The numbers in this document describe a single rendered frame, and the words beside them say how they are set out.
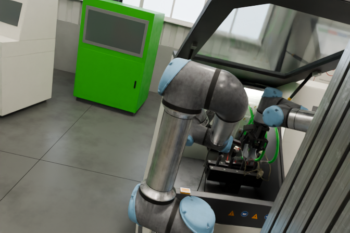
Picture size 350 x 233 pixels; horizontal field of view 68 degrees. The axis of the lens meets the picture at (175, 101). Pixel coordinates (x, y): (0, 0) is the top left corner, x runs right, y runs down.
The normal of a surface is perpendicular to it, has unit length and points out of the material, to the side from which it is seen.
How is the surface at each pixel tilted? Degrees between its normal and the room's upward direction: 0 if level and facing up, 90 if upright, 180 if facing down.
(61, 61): 90
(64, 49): 90
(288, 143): 76
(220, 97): 89
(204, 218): 7
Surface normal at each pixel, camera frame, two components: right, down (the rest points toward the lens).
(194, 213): 0.35, -0.86
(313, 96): 0.13, 0.14
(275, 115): -0.72, 0.08
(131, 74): -0.15, 0.32
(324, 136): -0.97, -0.23
